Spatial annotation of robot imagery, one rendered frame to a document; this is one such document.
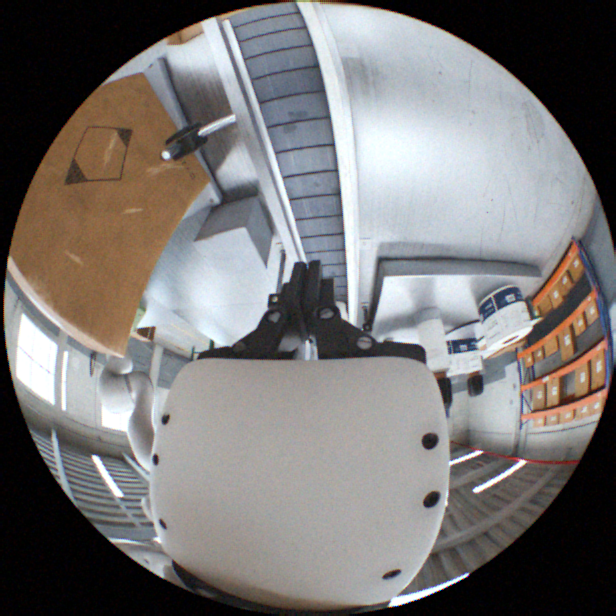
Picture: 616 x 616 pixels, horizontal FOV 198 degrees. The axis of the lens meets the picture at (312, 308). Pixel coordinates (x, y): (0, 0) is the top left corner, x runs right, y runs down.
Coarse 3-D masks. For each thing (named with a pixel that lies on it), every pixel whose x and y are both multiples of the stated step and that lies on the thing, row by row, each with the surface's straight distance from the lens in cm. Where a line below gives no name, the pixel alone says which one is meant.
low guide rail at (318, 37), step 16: (304, 16) 25; (320, 32) 24; (320, 48) 23; (320, 64) 22; (336, 80) 22; (336, 96) 22; (336, 112) 22; (336, 128) 22; (336, 144) 23; (352, 208) 26; (352, 224) 28; (352, 240) 30; (352, 256) 33; (352, 272) 36; (352, 288) 40; (352, 304) 45; (352, 320) 53
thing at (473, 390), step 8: (464, 336) 98; (472, 336) 98; (480, 360) 98; (480, 368) 97; (472, 376) 97; (480, 376) 96; (472, 384) 95; (480, 384) 96; (472, 392) 95; (480, 392) 96
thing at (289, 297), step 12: (300, 264) 12; (300, 276) 11; (288, 288) 10; (300, 288) 10; (288, 300) 10; (300, 300) 10; (288, 312) 10; (300, 312) 10; (288, 324) 10; (300, 324) 11; (288, 336) 10; (300, 336) 10; (240, 348) 9; (288, 348) 10
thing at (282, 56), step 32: (256, 32) 29; (288, 32) 28; (256, 64) 27; (288, 64) 26; (256, 96) 26; (288, 96) 26; (320, 96) 25; (288, 128) 26; (320, 128) 26; (288, 160) 27; (320, 160) 27; (288, 192) 29; (320, 192) 29; (320, 224) 32; (320, 256) 37
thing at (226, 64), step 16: (208, 32) 21; (224, 32) 22; (224, 48) 19; (224, 64) 19; (224, 80) 18; (240, 80) 19; (240, 96) 18; (240, 112) 18; (240, 128) 18; (256, 128) 18; (256, 144) 18; (256, 160) 19; (272, 176) 20; (272, 192) 20; (272, 208) 21; (288, 224) 23; (288, 240) 23; (288, 256) 25
